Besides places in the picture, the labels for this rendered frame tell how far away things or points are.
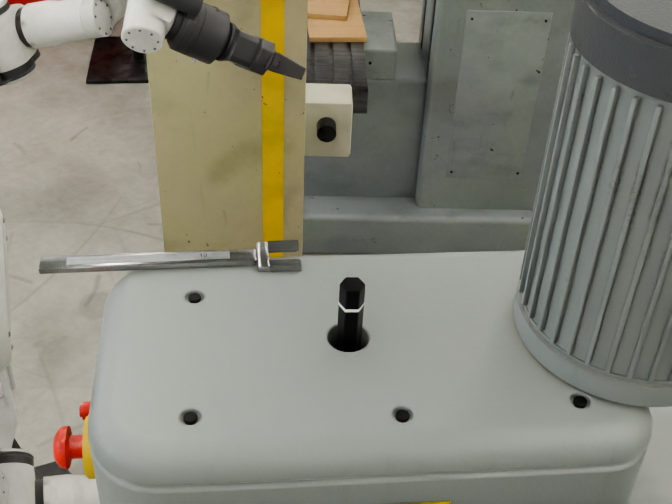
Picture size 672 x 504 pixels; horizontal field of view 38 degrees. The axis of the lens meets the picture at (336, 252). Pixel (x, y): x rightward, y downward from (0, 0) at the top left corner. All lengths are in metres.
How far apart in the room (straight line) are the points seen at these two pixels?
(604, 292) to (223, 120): 2.04
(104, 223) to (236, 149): 1.50
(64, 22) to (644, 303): 1.10
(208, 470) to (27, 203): 3.64
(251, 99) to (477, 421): 1.98
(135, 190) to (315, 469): 3.63
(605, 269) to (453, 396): 0.16
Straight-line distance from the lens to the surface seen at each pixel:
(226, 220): 2.92
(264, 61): 1.59
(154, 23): 1.54
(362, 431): 0.78
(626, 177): 0.72
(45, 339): 3.69
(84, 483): 1.59
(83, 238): 4.12
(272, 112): 2.71
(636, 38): 0.68
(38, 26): 1.64
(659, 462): 0.99
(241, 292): 0.90
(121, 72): 5.25
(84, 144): 4.71
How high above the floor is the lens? 2.48
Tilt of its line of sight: 39 degrees down
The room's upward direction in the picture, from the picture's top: 3 degrees clockwise
